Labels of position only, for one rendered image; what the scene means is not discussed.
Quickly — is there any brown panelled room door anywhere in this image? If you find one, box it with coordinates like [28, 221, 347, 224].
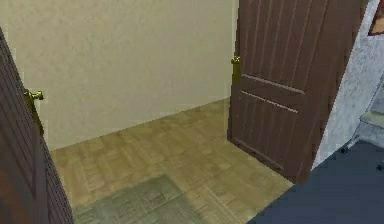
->
[226, 0, 369, 185]

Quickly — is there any framed wall picture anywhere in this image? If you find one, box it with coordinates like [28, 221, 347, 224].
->
[367, 0, 384, 37]

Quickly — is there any brass door handle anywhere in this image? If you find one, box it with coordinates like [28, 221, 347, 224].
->
[230, 55, 242, 83]
[23, 88, 45, 136]

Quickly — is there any grey office chair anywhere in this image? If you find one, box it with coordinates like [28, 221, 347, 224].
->
[339, 74, 384, 172]

